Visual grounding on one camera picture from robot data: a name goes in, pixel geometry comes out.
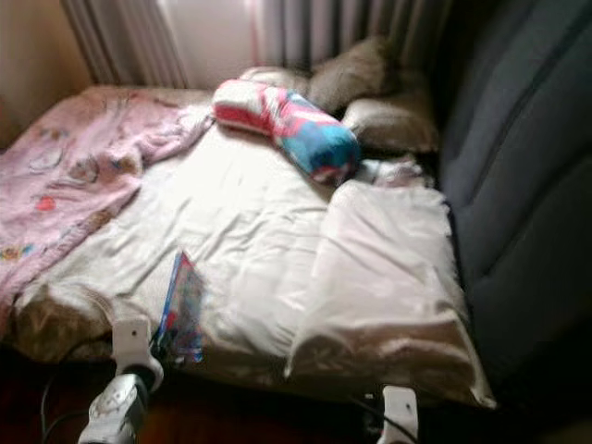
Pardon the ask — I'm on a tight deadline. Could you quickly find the beige sheeted bed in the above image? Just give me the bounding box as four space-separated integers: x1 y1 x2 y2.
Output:
9 85 473 403

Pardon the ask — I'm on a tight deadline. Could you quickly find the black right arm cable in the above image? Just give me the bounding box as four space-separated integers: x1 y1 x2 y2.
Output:
351 396 422 444

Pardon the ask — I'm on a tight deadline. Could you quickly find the large cream pillow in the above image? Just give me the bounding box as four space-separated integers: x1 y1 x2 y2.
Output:
285 180 498 410

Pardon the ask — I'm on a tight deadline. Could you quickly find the beige propped pillow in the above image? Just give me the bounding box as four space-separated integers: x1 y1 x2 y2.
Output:
307 35 394 115

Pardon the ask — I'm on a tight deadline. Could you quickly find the pink cartoon print blanket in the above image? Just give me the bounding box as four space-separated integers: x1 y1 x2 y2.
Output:
0 86 216 339

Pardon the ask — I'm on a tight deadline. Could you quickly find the colourful picture book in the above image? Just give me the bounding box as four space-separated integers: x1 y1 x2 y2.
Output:
155 250 204 364

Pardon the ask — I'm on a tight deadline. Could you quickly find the dark grey sofa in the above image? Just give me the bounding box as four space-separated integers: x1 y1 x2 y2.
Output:
435 0 592 380

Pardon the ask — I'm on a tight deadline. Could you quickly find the grey striped curtain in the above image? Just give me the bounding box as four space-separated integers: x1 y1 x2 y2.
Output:
60 0 191 89
254 0 454 73

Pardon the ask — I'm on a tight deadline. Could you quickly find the white crumpled cloth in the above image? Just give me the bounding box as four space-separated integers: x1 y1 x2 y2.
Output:
358 157 436 189

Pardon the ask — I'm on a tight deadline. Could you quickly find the beige patterned pillow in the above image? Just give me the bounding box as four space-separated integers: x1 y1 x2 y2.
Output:
238 67 311 92

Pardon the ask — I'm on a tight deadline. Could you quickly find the colourful striped bolster pillow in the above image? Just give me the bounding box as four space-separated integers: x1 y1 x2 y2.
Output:
213 79 362 186

